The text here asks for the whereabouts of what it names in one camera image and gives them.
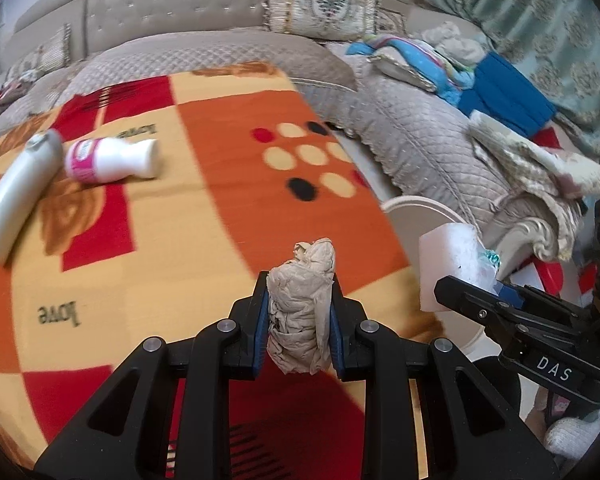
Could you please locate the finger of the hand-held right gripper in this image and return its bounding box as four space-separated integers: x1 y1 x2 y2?
497 281 593 333
434 275 531 346

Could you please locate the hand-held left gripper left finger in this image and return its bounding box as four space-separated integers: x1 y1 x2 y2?
32 270 271 480

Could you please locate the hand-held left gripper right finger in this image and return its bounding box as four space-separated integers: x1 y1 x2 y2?
327 272 566 480

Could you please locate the beige tissue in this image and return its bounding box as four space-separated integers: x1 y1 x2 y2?
266 237 337 376

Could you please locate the small teal wrapper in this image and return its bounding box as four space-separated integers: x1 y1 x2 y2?
480 247 503 281

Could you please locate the white tissue sheet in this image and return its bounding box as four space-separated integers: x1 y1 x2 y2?
419 222 498 313

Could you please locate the cream round bin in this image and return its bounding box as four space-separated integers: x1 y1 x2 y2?
382 196 501 356

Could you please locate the person's right hand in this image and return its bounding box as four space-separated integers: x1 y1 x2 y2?
542 416 600 462

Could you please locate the red and white bag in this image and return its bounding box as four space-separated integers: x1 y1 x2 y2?
510 255 600 301

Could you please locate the cream quilted throw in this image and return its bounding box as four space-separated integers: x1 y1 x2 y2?
467 110 600 198

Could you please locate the orange red printed blanket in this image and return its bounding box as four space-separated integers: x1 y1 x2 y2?
0 60 431 480

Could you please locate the folded dark blue cloth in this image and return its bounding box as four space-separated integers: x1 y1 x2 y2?
457 51 556 138

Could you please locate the white bottle with pink label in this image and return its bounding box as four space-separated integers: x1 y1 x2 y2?
64 137 160 183

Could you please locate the colourful blue cloth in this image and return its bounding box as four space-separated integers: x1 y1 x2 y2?
347 34 476 103

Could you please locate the beige crumpled cloth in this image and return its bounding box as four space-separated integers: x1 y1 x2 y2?
420 21 486 66

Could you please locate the white plastic tube bottle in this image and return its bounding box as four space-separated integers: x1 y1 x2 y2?
0 129 63 266

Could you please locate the teal patterned curtain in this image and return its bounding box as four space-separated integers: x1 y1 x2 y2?
415 0 600 156

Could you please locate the small patterned cushion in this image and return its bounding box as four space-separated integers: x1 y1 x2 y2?
375 7 411 38

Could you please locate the embroidered medallion cushion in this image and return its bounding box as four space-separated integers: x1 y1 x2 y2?
262 0 385 41

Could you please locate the grey tufted sofa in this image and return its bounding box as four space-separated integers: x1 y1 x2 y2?
0 0 581 263

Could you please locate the pile of clothes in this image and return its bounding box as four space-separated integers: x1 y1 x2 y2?
0 77 31 111

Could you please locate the beige fringed cushion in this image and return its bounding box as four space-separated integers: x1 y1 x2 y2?
5 22 73 81

